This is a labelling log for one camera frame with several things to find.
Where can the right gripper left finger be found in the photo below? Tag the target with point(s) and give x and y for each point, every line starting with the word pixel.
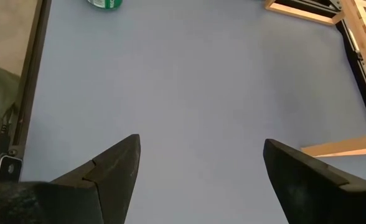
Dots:
pixel 108 186

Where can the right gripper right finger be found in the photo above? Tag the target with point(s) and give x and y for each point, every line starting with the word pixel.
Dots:
pixel 310 193

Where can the wooden slatted shelf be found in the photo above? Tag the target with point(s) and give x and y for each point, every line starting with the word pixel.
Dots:
pixel 355 21

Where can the green Sprite can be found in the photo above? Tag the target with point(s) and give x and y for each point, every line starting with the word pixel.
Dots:
pixel 105 3

